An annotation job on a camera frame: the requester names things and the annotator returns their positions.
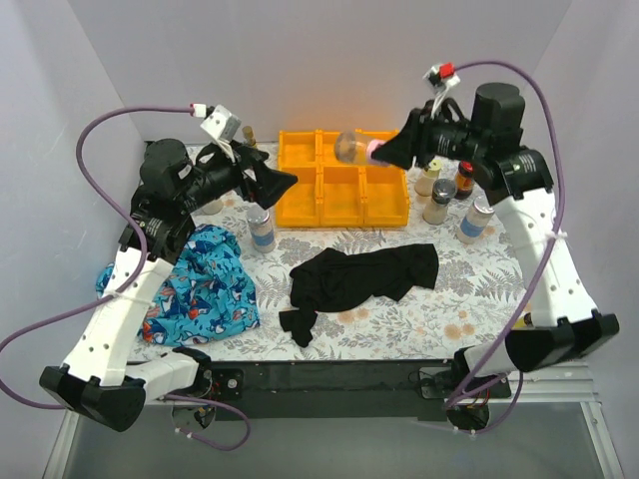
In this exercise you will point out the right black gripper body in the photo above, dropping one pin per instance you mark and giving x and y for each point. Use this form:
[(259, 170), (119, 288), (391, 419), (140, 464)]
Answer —
[(424, 136)]

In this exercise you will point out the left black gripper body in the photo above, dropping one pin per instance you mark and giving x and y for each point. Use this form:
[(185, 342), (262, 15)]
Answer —
[(248, 173)]

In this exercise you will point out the yellow-lid spice shaker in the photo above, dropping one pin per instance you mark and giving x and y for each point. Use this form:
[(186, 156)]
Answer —
[(429, 175)]

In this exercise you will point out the blue-label spice jar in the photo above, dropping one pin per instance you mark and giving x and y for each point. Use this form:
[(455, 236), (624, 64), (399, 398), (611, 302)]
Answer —
[(475, 220), (261, 229)]

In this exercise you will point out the pink-lid spice shaker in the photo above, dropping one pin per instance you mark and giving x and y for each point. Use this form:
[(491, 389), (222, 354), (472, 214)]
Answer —
[(353, 148)]

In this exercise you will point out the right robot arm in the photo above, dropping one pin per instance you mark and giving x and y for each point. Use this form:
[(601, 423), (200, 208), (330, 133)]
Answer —
[(565, 322)]

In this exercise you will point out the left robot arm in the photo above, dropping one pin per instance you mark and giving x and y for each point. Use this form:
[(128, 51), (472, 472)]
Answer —
[(95, 379)]

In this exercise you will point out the black-cap white bottle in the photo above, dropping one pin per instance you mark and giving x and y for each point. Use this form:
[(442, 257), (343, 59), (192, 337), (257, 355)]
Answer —
[(212, 208)]

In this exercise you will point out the right red-lid sauce jar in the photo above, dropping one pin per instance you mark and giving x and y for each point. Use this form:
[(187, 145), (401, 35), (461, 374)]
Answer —
[(464, 181)]

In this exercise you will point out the small yellow-label sauce bottle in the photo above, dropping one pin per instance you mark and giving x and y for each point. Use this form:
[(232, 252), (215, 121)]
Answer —
[(249, 136)]

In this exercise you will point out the grey-lid spice shaker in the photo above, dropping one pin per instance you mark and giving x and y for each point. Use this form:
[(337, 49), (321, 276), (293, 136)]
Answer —
[(443, 192)]

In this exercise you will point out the orange six-compartment bin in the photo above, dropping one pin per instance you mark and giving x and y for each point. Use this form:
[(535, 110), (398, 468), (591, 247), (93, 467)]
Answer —
[(331, 194)]

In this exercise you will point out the black cloth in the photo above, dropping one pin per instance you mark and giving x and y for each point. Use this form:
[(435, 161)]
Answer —
[(333, 281)]

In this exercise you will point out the blue shark-print cloth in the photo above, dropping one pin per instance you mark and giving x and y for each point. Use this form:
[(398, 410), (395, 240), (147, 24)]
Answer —
[(208, 296)]

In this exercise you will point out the lying yellow-label bottle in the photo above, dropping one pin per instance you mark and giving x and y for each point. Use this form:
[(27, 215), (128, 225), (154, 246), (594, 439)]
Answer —
[(523, 322)]

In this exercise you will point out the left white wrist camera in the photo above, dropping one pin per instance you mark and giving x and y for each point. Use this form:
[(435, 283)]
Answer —
[(221, 125)]

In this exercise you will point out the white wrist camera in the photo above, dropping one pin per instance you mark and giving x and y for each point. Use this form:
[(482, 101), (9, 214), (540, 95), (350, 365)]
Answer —
[(221, 125), (441, 78)]

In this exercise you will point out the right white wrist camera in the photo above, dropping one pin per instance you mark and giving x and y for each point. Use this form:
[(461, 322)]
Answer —
[(441, 78)]

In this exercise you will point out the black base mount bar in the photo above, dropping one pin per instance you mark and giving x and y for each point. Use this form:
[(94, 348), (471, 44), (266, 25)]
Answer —
[(335, 389)]

